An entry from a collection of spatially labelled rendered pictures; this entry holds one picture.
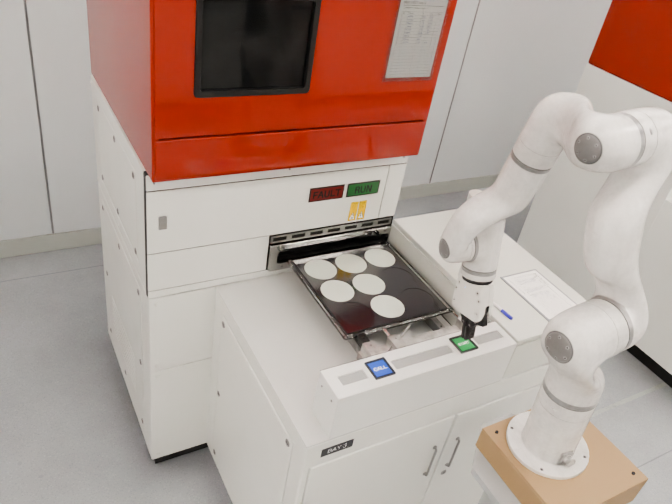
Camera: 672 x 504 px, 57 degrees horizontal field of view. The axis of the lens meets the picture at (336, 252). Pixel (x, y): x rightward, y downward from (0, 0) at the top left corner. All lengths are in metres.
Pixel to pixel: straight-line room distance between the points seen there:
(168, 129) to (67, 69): 1.59
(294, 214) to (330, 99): 0.39
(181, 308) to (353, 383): 0.67
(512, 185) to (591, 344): 0.36
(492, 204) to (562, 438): 0.54
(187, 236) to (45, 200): 1.67
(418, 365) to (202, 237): 0.69
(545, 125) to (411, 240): 0.85
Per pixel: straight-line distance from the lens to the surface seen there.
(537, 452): 1.54
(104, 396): 2.70
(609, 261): 1.25
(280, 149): 1.66
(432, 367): 1.56
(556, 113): 1.26
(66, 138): 3.20
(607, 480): 1.60
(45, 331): 3.01
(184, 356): 2.05
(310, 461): 1.56
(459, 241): 1.40
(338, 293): 1.80
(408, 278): 1.92
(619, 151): 1.13
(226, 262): 1.85
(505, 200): 1.38
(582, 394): 1.40
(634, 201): 1.23
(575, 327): 1.26
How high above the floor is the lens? 2.00
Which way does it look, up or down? 34 degrees down
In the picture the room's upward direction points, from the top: 11 degrees clockwise
